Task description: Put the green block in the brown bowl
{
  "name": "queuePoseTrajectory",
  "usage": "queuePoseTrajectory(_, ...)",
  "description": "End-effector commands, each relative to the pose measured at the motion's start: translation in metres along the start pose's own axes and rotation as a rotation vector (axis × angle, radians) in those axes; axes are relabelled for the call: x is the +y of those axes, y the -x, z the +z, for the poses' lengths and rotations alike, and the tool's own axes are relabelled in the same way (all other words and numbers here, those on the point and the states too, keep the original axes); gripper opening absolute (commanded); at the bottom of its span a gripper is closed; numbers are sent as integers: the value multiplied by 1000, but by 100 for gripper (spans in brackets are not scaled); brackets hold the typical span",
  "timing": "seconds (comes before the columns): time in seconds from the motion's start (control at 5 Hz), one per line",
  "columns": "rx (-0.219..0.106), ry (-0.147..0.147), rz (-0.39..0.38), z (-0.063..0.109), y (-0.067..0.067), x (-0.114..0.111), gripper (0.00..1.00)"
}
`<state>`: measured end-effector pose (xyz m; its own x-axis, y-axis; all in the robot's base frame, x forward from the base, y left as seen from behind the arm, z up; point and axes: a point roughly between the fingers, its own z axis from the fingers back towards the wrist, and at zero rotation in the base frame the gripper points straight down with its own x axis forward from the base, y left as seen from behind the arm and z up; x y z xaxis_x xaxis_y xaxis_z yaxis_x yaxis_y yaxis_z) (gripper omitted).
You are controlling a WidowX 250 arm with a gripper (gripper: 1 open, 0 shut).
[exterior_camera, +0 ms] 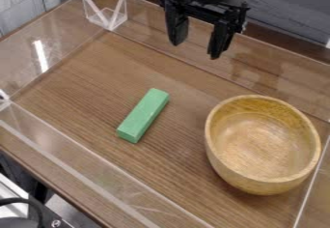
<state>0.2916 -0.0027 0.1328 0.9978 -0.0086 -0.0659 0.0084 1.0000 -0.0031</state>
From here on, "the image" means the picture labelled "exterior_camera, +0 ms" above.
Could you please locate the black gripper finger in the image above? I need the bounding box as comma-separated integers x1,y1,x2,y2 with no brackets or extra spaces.
165,1,190,45
208,19,236,60

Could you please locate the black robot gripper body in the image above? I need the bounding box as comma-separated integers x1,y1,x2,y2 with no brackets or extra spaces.
162,0,250,33

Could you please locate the black cable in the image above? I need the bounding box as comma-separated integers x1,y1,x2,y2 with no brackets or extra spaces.
0,196,49,228

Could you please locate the brown wooden bowl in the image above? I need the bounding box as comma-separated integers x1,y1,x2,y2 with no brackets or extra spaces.
205,95,323,195

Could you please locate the green rectangular block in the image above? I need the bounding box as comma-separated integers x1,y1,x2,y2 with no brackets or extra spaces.
117,88,169,143

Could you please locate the clear acrylic corner bracket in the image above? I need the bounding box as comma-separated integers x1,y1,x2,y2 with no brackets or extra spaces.
83,0,129,31

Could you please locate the clear acrylic tray wall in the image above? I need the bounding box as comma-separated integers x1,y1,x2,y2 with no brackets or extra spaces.
0,0,330,228

